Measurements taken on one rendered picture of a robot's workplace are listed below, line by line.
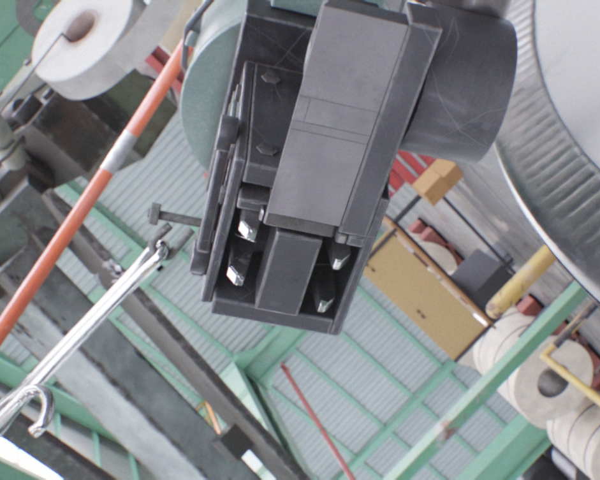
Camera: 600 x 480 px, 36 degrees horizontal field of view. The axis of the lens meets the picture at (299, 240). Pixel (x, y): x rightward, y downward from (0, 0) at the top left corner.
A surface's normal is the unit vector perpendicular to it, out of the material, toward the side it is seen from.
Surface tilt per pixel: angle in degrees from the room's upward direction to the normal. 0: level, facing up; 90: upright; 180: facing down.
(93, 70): 69
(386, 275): 90
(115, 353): 140
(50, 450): 90
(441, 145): 45
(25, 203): 90
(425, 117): 62
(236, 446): 123
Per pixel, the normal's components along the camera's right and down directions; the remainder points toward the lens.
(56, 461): 0.27, 0.29
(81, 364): -0.35, 0.58
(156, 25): 0.51, 0.55
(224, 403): -0.60, 0.59
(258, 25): 0.00, 0.62
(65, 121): 0.61, -0.15
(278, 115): 0.24, -0.77
